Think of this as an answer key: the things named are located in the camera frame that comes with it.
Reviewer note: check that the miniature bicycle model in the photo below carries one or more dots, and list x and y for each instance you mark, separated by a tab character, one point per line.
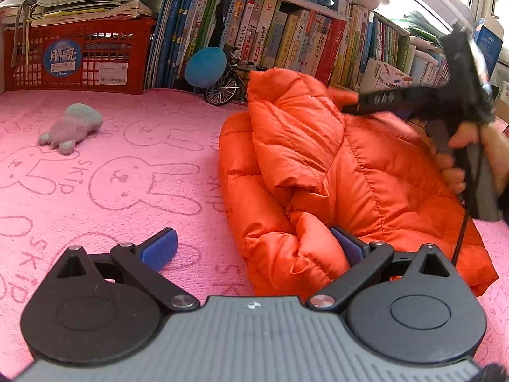
222	91

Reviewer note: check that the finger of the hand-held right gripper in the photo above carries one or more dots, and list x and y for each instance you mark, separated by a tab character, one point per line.
389	101

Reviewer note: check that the blue round plush ball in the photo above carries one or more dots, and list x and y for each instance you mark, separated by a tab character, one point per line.
206	67

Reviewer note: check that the grey plush toy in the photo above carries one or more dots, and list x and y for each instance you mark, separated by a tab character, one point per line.
75	125

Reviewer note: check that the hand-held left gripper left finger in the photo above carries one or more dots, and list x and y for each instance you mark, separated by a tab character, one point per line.
159	248

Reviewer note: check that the red plastic crate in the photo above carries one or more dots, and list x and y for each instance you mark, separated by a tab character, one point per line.
103	47

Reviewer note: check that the green paper stack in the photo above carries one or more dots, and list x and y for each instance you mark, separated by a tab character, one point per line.
421	28

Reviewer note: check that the person's right hand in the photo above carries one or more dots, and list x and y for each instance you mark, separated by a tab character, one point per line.
499	155

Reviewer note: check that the blue white carton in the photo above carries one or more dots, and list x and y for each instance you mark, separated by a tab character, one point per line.
488	43

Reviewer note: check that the white pencil-print box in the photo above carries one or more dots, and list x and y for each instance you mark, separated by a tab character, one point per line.
387	75

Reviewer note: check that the row of books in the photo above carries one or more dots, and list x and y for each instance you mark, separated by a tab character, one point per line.
286	36

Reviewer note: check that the orange puffer jacket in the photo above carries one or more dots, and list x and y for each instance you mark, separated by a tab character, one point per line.
318	167

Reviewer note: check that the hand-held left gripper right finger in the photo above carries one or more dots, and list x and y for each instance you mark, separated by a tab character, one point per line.
350	246

